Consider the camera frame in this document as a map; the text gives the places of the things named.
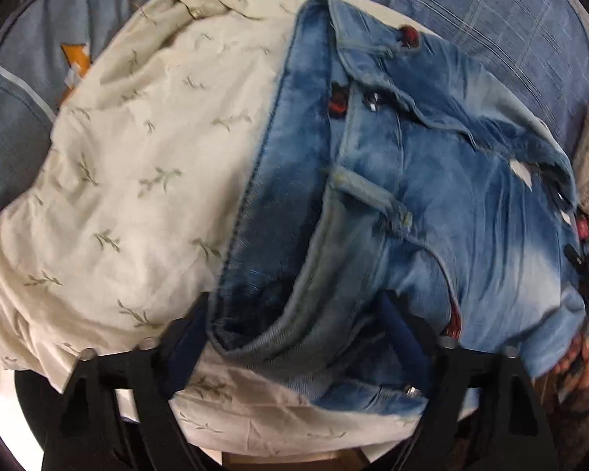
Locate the person's right hand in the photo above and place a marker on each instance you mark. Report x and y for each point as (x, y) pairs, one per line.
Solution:
(572, 371)

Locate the blue plaid blanket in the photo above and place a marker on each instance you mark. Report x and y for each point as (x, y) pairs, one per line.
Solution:
(538, 48)

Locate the cream leaf-print cloth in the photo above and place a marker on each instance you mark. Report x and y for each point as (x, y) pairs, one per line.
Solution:
(127, 221)

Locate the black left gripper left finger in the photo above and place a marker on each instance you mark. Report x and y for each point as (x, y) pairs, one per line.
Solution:
(115, 412)

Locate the grey-blue star bedsheet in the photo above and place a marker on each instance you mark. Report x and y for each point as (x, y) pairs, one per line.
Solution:
(46, 48)

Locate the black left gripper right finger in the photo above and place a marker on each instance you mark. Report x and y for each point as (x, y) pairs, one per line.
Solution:
(485, 400)

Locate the blue denim jeans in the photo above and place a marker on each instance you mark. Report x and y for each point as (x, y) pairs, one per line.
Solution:
(399, 193)

